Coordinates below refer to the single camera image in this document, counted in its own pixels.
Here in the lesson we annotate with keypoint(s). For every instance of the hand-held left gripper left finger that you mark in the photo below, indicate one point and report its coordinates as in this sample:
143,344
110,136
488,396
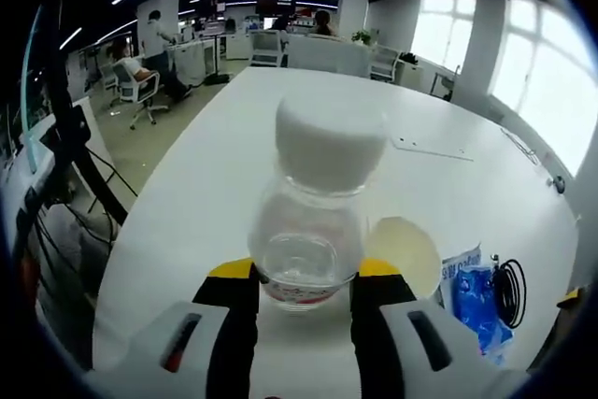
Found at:
224,338

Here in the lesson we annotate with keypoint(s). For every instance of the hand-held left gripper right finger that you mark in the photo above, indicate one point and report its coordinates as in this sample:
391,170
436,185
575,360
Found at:
378,343

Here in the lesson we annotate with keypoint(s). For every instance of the printed white paper cup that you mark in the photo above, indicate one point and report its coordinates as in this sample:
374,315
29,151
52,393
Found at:
404,249

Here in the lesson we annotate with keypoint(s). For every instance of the small blue plastic packet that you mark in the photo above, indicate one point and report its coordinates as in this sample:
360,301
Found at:
481,315

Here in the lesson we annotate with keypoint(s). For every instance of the clear plastic water bottle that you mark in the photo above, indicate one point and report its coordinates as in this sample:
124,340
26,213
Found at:
322,146

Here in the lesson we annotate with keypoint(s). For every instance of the white table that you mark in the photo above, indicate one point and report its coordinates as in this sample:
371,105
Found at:
210,184

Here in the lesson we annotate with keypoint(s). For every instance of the small black mouse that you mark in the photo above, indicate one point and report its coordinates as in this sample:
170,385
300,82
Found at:
558,183

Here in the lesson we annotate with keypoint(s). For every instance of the black tripod stand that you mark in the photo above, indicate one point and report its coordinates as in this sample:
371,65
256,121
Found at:
75,137

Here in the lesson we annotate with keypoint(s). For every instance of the white swivel office chair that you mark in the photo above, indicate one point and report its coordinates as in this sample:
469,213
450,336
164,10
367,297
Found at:
135,90

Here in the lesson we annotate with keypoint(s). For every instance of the white mesh office chair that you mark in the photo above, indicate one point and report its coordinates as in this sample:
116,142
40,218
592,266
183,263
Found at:
267,46
386,62

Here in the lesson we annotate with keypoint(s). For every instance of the white desk partition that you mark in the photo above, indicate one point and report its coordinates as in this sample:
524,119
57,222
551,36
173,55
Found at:
327,57

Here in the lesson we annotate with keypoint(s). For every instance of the green potted plant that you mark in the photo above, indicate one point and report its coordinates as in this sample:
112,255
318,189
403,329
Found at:
362,38

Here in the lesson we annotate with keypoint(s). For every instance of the large bright window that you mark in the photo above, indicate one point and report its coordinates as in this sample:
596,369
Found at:
444,30
537,72

